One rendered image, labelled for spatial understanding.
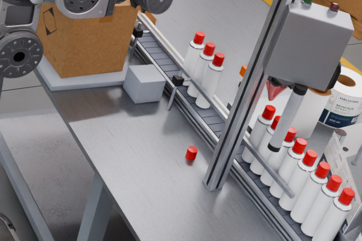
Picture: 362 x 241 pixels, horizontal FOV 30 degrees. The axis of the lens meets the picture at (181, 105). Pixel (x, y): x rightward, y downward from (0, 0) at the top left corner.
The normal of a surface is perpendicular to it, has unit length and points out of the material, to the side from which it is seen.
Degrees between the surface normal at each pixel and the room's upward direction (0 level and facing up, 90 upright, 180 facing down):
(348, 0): 90
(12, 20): 90
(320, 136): 0
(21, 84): 0
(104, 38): 90
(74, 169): 0
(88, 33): 90
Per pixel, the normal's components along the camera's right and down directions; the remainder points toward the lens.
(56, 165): 0.27, -0.79
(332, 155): -0.96, -0.17
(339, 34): -0.08, 0.54
